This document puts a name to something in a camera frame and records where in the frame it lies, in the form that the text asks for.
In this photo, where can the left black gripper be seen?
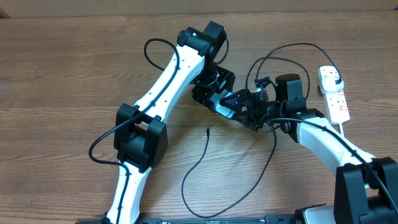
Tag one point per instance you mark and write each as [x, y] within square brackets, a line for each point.
[203, 95]

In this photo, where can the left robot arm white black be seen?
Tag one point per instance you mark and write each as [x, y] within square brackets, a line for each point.
[141, 138]

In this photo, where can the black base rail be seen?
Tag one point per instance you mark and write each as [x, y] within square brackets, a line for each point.
[267, 219]

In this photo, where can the Samsung Galaxy smartphone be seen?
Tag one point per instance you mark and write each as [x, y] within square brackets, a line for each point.
[216, 107]

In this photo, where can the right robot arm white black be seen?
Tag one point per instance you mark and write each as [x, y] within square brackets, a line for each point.
[365, 186]

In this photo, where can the white power strip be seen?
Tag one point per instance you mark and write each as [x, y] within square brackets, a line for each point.
[335, 103]

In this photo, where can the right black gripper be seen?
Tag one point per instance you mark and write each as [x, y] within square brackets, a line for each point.
[250, 98]

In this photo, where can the white charger plug adapter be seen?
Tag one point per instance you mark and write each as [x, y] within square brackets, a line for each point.
[329, 85]

